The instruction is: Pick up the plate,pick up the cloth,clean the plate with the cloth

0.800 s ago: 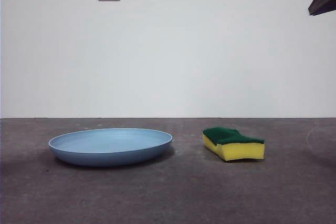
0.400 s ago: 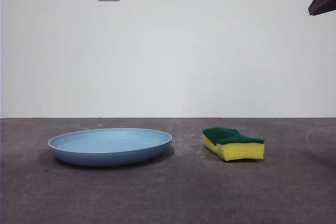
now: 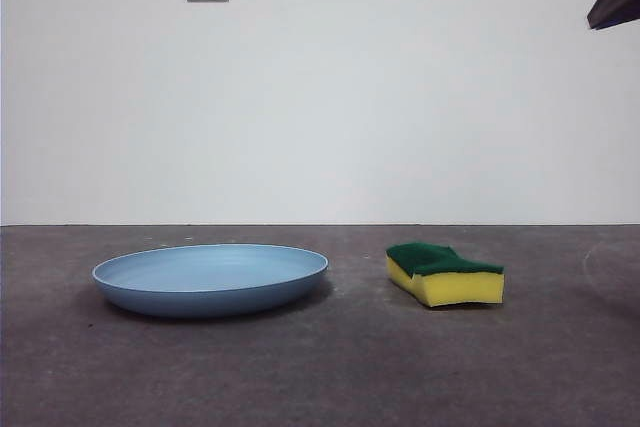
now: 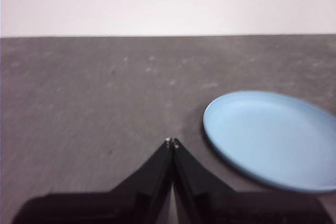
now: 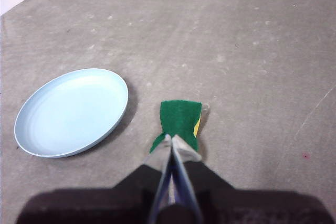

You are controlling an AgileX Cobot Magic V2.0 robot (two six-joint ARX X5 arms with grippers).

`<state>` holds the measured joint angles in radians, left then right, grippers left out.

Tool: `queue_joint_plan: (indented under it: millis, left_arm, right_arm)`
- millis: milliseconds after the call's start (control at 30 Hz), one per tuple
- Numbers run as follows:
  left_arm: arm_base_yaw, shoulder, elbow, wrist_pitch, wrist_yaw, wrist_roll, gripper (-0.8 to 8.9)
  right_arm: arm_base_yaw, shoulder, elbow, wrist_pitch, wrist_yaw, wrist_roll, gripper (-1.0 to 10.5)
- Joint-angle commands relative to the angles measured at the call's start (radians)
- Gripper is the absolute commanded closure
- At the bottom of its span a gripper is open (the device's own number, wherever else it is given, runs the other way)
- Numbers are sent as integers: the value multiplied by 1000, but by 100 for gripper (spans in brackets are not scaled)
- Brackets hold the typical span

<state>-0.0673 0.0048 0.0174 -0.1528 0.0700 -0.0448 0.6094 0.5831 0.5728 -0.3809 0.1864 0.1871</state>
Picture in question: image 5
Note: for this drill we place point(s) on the yellow sponge with green scourer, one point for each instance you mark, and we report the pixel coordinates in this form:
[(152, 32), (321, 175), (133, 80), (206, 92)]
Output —
[(181, 119)]

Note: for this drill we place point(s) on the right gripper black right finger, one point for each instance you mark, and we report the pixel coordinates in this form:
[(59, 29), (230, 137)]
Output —
[(249, 208)]

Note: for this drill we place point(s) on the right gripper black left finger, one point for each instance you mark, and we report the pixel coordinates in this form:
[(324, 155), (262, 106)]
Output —
[(105, 205)]

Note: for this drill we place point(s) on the light blue round plate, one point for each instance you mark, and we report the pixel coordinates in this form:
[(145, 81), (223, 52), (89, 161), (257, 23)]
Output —
[(71, 113)]

